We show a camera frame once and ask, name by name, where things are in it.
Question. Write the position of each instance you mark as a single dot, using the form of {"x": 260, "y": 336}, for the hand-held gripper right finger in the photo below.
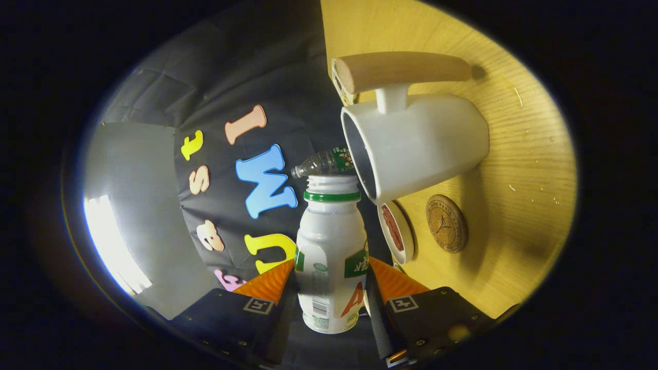
{"x": 379, "y": 324}

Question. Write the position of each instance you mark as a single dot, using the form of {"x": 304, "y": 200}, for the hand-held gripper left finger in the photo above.
{"x": 231, "y": 324}

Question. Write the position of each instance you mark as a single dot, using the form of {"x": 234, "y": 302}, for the white juice bottle green label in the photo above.
{"x": 329, "y": 241}

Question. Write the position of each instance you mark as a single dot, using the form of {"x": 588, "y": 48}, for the round cork coaster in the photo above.
{"x": 446, "y": 223}

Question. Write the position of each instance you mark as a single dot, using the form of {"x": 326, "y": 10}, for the clear plastic water bottle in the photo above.
{"x": 324, "y": 162}

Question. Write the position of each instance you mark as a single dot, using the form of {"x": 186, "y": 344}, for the round plate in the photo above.
{"x": 406, "y": 241}

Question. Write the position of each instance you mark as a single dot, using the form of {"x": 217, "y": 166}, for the red food slice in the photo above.
{"x": 392, "y": 228}

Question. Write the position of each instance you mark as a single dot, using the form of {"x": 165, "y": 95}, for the wooden table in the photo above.
{"x": 514, "y": 221}

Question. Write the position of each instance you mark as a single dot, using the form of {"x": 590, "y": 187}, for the white divided tray of beans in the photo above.
{"x": 340, "y": 90}

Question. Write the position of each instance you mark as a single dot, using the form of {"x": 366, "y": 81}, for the black backdrop cloth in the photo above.
{"x": 288, "y": 77}

